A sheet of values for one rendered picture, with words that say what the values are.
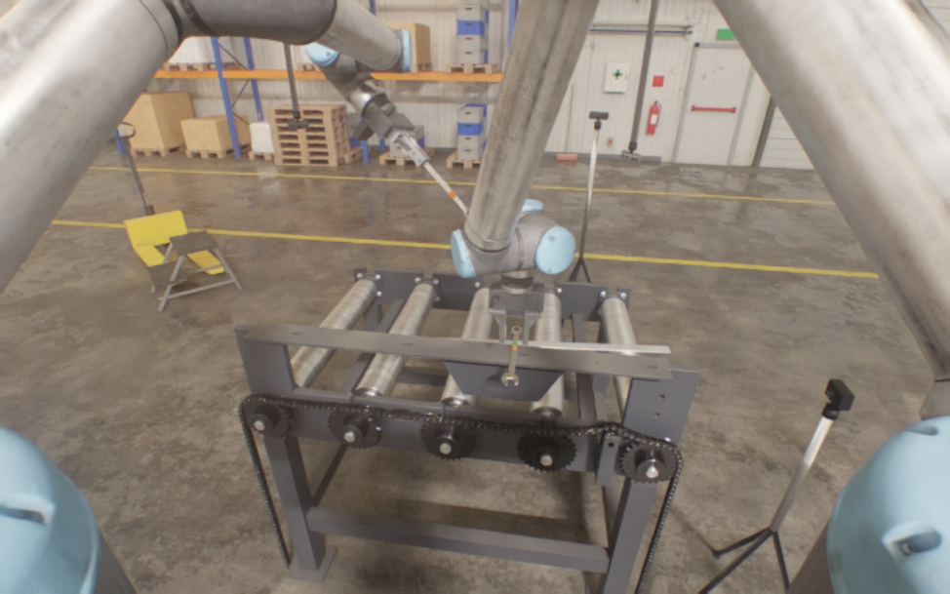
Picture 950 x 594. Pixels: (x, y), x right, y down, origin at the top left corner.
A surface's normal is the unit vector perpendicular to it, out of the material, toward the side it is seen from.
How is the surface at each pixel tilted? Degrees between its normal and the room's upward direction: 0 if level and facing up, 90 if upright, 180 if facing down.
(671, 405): 90
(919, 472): 9
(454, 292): 90
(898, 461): 31
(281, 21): 132
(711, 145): 90
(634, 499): 90
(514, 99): 107
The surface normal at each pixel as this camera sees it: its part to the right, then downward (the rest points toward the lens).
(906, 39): -0.28, -0.26
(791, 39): -0.92, 0.11
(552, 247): 0.42, 0.43
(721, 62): -0.15, 0.46
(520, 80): -0.61, 0.59
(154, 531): 0.01, -0.88
